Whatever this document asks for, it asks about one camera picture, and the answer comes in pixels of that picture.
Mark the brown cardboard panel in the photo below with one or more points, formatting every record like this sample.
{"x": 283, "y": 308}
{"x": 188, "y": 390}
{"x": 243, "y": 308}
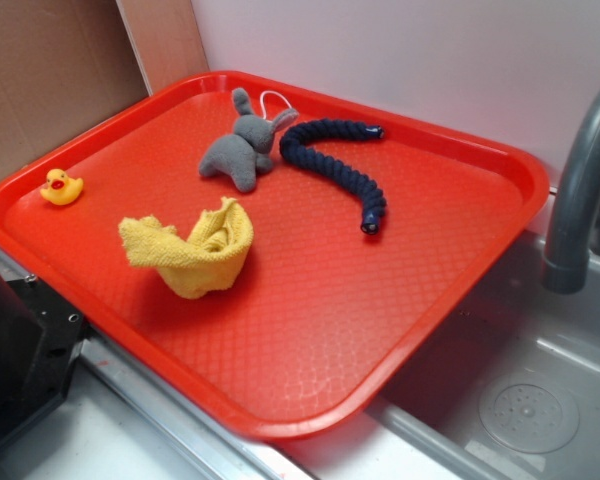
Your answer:
{"x": 66, "y": 66}

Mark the grey plastic sink basin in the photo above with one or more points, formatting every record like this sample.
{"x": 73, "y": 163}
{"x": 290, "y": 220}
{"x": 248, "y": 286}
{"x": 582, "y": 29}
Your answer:
{"x": 507, "y": 387}

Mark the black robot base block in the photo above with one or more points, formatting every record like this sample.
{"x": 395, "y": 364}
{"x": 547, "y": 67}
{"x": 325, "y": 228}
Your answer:
{"x": 40, "y": 335}

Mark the grey toy faucet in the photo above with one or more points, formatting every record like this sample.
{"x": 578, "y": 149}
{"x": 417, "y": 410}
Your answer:
{"x": 574, "y": 227}

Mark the yellow crumpled cloth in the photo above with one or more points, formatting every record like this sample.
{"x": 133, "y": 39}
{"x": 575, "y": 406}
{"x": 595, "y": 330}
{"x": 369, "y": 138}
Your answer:
{"x": 209, "y": 259}

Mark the red plastic tray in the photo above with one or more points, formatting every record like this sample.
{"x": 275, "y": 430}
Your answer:
{"x": 321, "y": 315}

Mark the grey plush elephant toy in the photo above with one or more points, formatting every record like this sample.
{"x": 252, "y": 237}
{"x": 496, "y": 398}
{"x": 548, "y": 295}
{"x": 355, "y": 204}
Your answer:
{"x": 244, "y": 153}

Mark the yellow rubber duck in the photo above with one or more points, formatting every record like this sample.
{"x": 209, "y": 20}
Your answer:
{"x": 60, "y": 189}

